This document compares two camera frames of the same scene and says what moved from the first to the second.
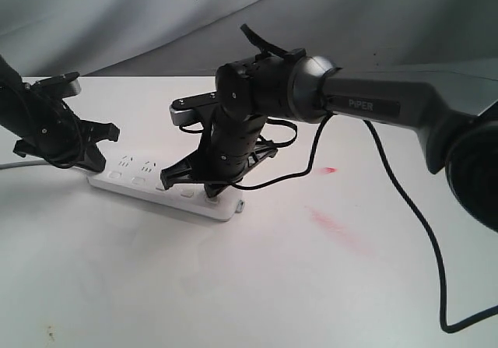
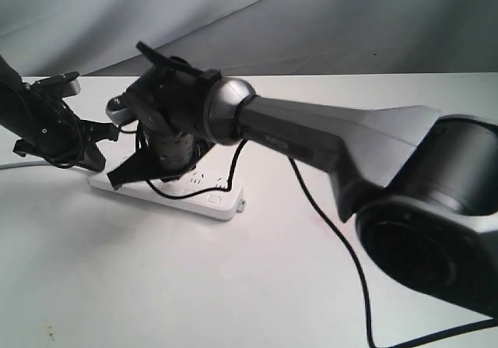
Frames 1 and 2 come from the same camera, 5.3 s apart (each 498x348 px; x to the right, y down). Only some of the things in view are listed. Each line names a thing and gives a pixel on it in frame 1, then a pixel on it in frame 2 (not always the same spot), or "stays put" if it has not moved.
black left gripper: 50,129 stays put
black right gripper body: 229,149 → 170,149
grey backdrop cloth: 190,25 stays put
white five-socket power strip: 139,175 stays put
